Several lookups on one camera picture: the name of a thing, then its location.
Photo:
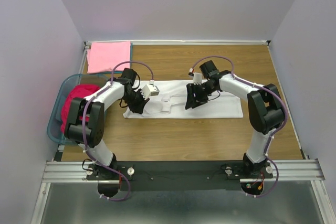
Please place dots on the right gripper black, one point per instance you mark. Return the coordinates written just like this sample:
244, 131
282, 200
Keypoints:
190, 101

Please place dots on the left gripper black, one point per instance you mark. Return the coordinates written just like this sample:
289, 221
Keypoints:
139, 107

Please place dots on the white t-shirt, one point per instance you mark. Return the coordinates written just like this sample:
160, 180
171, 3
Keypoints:
171, 100

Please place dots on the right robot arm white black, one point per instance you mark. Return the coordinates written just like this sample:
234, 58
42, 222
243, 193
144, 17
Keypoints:
267, 112

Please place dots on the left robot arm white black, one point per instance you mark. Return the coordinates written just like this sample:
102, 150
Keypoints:
86, 117

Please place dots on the red t-shirt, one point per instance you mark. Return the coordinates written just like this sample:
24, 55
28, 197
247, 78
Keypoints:
79, 91

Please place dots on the folded teal t-shirt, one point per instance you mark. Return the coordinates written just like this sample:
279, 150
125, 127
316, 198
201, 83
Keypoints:
131, 56

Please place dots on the folded pink t-shirt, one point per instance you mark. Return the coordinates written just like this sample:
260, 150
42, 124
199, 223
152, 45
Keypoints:
109, 56

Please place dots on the blue plastic basket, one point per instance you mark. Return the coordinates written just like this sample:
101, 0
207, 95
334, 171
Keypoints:
54, 126

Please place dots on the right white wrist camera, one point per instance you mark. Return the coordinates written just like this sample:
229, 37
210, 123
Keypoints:
196, 77

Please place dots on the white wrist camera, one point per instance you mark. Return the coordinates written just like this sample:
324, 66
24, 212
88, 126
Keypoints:
196, 77
149, 90

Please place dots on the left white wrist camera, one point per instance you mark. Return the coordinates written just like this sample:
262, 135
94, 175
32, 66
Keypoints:
149, 90

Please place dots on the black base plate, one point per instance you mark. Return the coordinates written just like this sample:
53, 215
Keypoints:
179, 176

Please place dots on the aluminium frame rail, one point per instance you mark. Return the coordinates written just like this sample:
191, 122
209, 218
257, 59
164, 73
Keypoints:
295, 194

